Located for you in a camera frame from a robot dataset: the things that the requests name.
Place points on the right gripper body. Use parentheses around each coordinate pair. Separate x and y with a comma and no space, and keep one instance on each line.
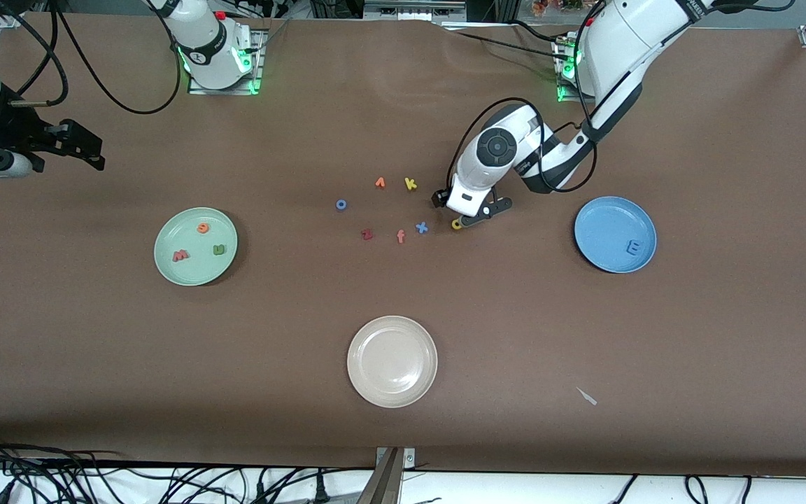
(19,131)

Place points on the salmon foam letter w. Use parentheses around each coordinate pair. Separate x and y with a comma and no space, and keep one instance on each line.
(180,256)

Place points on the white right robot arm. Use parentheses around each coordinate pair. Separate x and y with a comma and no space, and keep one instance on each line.
(207,49)

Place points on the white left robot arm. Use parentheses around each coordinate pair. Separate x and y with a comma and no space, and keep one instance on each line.
(634,42)

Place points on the yellow foam letter k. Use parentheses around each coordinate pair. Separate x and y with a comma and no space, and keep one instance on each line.
(410,184)

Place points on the blue plate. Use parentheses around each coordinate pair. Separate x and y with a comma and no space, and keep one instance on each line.
(606,231)

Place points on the green plate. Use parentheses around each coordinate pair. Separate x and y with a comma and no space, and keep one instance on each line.
(195,269)

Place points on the beige plate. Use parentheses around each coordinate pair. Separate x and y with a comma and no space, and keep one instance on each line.
(392,361)

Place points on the grey power strip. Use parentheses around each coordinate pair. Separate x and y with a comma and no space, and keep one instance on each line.
(410,8)

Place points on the orange plastic toys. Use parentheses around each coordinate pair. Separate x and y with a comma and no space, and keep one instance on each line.
(543,7)

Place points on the brown table cover sheet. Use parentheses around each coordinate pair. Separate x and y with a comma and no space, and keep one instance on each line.
(95,364)

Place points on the small white tape scrap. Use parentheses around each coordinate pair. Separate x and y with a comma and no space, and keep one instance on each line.
(587,396)

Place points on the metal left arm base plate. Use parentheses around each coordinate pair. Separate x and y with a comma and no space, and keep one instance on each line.
(565,96)

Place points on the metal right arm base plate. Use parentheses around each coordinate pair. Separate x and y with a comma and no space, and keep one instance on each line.
(221,91)

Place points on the silver metal bracket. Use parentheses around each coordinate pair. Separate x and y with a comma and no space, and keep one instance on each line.
(408,458)

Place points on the grey metal post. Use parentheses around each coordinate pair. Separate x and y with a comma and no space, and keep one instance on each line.
(382,486)

